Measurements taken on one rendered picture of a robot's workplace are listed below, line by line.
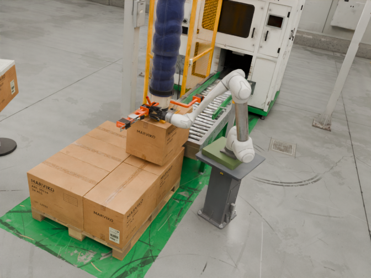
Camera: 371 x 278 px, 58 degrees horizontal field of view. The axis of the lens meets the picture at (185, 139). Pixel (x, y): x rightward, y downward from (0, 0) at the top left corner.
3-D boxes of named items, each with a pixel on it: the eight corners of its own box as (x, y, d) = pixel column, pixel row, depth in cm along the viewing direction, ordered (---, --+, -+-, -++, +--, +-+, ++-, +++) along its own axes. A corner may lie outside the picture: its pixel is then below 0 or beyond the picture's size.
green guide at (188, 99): (213, 74, 569) (215, 69, 565) (219, 76, 566) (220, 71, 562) (173, 107, 439) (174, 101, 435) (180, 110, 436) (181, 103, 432)
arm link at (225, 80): (218, 76, 272) (223, 84, 261) (236, 62, 269) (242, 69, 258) (227, 87, 280) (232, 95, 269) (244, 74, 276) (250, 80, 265)
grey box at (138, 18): (141, 24, 420) (142, -1, 405) (144, 25, 419) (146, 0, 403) (132, 27, 404) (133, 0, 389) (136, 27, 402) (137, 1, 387)
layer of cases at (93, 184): (106, 149, 410) (107, 120, 390) (180, 176, 382) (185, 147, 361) (31, 206, 313) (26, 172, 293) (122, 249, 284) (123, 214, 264)
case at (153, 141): (155, 128, 374) (158, 95, 354) (187, 139, 362) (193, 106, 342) (125, 152, 325) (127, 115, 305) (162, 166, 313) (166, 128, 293)
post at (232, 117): (218, 166, 435) (234, 95, 385) (223, 167, 433) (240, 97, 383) (217, 169, 430) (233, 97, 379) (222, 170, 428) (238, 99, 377)
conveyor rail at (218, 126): (247, 92, 559) (249, 82, 549) (249, 93, 558) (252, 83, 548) (194, 158, 371) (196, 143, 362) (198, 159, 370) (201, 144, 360)
